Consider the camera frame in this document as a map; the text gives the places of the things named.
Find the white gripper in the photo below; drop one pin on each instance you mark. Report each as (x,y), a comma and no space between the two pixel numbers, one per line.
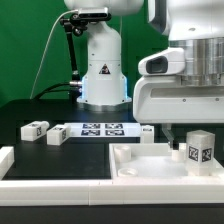
(163,100)

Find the white square tabletop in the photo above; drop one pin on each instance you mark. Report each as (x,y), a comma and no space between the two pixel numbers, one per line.
(152,160)

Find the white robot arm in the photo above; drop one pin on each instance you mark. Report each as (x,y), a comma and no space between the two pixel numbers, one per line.
(181,84)

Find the white fiducial marker plate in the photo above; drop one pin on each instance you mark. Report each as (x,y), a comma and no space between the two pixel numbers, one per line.
(104,129)

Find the white U-shaped fence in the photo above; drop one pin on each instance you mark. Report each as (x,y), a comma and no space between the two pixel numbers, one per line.
(121,190)

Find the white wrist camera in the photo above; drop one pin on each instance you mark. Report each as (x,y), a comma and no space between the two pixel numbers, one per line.
(167,62)

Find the grey camera on mount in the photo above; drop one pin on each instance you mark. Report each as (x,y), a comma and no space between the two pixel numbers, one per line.
(94,14)

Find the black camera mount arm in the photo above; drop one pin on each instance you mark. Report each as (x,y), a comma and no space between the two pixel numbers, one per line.
(73,28)

